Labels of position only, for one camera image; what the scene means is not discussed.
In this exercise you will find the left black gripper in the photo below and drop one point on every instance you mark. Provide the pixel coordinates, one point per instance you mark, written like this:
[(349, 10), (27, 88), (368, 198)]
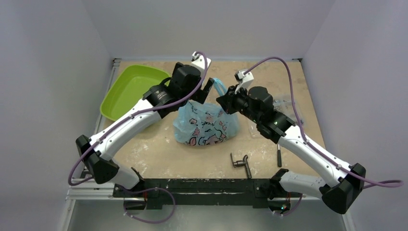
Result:
[(199, 96)]

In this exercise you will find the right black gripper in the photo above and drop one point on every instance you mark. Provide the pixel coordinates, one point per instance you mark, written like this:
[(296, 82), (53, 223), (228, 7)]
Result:
[(227, 102)]

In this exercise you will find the light blue plastic bag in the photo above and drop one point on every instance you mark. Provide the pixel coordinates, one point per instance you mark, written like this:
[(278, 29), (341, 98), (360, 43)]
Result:
[(204, 124)]

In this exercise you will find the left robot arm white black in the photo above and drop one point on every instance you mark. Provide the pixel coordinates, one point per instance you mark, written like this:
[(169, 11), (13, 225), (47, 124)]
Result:
[(98, 151)]

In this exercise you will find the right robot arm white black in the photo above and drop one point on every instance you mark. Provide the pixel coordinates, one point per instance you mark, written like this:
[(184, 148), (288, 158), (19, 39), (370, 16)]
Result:
[(338, 183)]

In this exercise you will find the clear plastic screw box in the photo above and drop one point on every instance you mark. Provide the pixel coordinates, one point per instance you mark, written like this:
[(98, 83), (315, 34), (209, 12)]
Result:
[(284, 105)]

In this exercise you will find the lime green plastic tray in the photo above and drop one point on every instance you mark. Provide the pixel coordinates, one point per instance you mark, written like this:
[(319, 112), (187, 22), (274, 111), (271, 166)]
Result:
[(128, 88)]

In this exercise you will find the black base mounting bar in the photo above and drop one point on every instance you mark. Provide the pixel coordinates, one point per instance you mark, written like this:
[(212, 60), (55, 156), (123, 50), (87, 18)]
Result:
[(257, 193)]

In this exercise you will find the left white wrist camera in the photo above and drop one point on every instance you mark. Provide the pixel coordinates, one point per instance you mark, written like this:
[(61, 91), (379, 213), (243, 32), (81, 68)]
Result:
[(199, 62)]

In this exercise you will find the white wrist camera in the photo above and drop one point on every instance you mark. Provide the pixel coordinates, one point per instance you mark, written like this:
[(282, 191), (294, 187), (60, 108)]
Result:
[(244, 78), (199, 62)]

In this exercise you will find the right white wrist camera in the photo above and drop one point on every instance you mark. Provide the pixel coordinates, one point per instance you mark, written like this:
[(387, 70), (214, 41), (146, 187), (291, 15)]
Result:
[(244, 78)]

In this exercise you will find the dark metal clamp bracket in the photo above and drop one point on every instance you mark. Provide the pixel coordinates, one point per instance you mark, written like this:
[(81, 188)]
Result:
[(242, 163)]

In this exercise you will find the small black-handled hammer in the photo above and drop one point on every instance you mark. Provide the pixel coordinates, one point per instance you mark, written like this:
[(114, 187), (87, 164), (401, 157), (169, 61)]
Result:
[(279, 157)]

